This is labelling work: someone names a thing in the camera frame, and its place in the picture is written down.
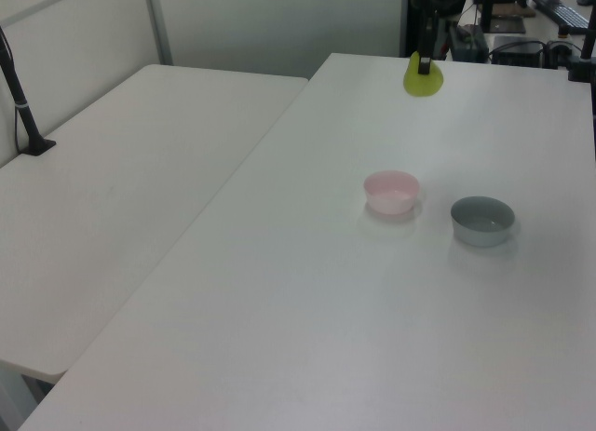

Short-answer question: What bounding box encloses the green pear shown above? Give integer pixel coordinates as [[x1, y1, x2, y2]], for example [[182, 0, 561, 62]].
[[402, 50, 444, 99]]

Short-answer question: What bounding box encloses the pink bowl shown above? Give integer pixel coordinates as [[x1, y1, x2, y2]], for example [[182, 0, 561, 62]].
[[362, 169, 422, 215]]

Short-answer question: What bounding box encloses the grey bowl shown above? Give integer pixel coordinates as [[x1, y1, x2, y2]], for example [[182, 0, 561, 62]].
[[449, 195, 517, 249]]

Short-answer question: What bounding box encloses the dark green case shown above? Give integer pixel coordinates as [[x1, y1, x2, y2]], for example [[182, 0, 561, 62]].
[[449, 23, 490, 63]]

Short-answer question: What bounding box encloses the black tripod stand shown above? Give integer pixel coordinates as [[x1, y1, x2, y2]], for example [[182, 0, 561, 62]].
[[481, 0, 530, 33]]

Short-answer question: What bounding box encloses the black flat mat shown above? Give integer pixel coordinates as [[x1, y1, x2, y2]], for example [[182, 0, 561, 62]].
[[485, 16, 528, 35]]

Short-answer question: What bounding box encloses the black equipment box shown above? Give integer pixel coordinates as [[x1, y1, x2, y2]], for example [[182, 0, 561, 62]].
[[490, 34, 547, 68]]

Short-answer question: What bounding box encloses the brown board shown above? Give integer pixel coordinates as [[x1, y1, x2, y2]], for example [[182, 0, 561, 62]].
[[488, 2, 536, 20]]

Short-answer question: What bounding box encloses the black keyboard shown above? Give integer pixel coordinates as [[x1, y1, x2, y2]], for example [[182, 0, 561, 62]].
[[531, 0, 590, 30]]

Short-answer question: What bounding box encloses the black clamp stand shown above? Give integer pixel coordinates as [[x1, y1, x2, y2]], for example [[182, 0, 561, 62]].
[[565, 9, 596, 84]]

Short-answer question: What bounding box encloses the white side table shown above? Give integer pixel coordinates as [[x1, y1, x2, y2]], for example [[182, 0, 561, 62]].
[[0, 63, 311, 384]]

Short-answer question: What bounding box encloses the black hanging cable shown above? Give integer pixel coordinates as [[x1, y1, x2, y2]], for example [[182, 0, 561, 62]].
[[589, 79, 596, 165]]

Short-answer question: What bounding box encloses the aluminium partition post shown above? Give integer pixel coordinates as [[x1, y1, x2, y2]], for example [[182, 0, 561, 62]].
[[142, 0, 174, 68]]

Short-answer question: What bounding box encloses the black camera stand pole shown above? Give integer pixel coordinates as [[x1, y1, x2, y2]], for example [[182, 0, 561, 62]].
[[0, 25, 58, 158]]

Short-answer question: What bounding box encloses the thin black stand cable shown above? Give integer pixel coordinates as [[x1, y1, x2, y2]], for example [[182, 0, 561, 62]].
[[12, 105, 29, 154]]

